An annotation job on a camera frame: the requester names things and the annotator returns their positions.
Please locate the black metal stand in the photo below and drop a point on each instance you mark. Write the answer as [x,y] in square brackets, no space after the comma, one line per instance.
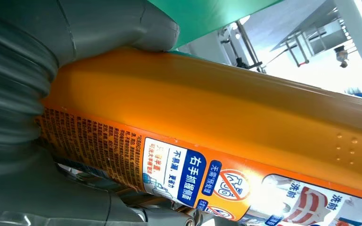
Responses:
[246,43]

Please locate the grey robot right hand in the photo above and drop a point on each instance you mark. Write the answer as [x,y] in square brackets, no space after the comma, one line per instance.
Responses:
[43,199]

